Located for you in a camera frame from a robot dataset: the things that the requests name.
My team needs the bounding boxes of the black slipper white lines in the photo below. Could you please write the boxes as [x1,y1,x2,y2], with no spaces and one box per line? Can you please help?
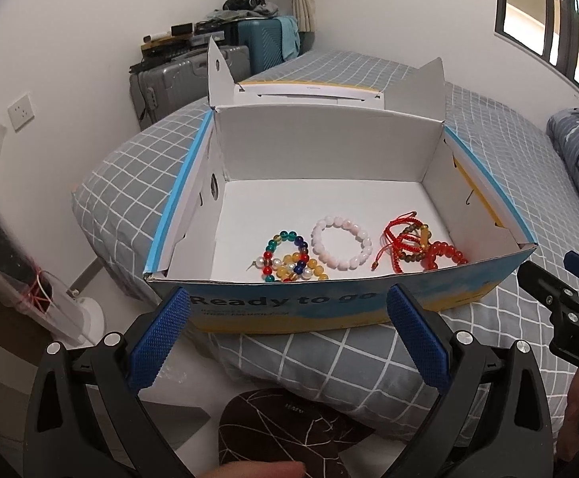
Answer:
[219,387,378,478]

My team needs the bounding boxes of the white round stand base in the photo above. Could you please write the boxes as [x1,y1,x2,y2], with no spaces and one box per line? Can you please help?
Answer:
[68,295,107,348]

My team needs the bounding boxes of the person's bare leg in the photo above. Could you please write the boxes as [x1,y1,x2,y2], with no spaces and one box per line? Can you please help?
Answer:
[202,460,307,478]

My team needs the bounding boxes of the plastic-wrapped black item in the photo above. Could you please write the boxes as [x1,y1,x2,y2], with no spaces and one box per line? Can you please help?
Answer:
[0,174,74,342]

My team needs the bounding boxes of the white wall socket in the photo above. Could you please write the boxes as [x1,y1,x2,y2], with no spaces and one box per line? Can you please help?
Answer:
[10,92,37,131]

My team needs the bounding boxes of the grey checked bed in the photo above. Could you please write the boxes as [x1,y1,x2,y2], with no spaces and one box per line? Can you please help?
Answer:
[70,50,579,441]

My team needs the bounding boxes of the grey suitcase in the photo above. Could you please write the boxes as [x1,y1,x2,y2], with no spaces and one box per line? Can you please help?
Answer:
[129,45,250,131]

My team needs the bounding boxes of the stack of black boxes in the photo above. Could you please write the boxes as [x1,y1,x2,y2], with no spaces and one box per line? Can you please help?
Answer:
[129,22,211,73]

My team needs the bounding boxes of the yellow bead bracelet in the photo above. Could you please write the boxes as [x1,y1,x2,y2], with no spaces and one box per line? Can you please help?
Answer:
[274,253,328,282]

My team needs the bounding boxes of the dark brown bead bracelet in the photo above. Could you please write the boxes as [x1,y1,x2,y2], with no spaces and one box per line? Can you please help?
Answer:
[398,224,430,266]

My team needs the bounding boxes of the red string bracelet yellow beads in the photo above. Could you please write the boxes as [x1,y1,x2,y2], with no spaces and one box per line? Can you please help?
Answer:
[372,226,434,274]

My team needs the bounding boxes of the dark framed window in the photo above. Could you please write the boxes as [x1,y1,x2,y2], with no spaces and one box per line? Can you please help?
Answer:
[493,0,579,105]

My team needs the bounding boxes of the pink bead bracelet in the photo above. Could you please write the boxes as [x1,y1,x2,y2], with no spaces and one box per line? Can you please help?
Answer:
[311,215,373,270]

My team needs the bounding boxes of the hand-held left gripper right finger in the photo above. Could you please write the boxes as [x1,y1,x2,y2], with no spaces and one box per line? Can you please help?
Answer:
[386,283,556,478]

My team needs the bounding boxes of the teal cloth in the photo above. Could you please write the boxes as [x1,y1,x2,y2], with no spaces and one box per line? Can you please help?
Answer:
[274,16,301,59]

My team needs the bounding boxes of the pearl bead bracelet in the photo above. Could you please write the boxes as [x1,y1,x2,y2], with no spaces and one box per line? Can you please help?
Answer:
[252,254,320,280]

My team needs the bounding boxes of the red bead bracelet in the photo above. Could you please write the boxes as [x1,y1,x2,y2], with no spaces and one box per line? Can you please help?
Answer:
[421,240,469,272]

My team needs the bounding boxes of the person's right hand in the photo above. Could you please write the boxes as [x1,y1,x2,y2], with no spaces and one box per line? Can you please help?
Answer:
[562,372,579,461]

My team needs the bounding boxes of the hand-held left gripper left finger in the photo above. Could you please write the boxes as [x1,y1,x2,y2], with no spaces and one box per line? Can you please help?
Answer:
[23,285,193,478]

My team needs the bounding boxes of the teal suitcase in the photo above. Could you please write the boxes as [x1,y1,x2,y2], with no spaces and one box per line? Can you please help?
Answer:
[237,16,301,78]

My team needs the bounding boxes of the multicolour bead bracelet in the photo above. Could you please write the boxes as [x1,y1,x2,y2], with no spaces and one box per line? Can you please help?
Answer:
[264,230,310,282]

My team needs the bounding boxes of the dark clothes pile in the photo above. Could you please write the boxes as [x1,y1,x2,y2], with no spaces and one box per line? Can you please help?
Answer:
[210,0,281,24]

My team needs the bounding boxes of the white cardboard box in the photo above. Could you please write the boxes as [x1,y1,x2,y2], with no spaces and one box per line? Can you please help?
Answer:
[143,35,539,335]

